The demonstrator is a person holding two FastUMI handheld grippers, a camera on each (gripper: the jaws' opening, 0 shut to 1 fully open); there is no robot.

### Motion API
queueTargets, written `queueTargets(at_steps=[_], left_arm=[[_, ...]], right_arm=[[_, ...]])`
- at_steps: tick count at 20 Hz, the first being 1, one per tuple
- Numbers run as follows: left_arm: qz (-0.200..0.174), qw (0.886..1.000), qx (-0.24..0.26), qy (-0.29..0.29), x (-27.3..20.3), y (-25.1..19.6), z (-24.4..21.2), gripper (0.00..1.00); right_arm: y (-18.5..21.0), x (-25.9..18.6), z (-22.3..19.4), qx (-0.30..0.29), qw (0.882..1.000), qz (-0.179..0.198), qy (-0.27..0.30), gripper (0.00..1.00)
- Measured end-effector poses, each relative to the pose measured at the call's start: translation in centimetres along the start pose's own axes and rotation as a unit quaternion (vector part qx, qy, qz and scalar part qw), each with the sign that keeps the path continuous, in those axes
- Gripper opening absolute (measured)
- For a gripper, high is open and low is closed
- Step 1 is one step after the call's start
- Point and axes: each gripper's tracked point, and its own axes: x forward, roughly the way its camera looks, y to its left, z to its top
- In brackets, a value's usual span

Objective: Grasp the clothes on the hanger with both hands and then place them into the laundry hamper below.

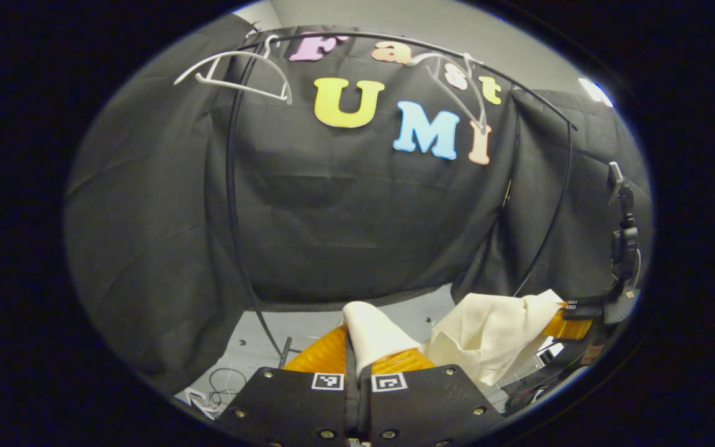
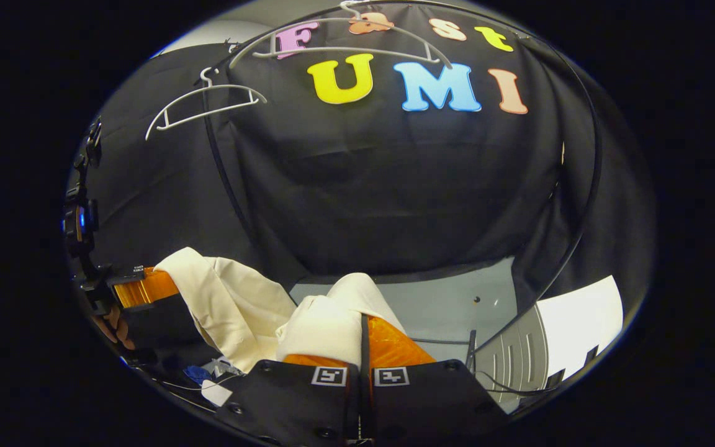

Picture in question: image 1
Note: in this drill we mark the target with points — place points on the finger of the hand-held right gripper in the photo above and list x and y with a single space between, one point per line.
575 324

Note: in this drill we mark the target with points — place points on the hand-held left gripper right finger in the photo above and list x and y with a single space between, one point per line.
426 406

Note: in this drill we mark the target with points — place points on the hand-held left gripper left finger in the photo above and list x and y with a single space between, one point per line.
295 406

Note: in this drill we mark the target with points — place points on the cream long-sleeved shirt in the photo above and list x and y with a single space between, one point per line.
494 335

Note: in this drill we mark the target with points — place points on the white plastic clothes hanger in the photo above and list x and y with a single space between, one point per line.
480 105
236 53

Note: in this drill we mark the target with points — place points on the black metal clothes rack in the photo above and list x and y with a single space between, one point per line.
228 161

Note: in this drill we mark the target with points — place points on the white power strip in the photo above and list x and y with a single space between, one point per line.
199 403

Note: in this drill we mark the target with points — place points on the black backdrop cloth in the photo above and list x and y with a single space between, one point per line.
345 217

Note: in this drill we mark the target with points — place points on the ceiling light panel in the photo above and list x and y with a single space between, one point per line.
596 92

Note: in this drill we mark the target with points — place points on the black camera stand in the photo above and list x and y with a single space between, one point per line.
624 248

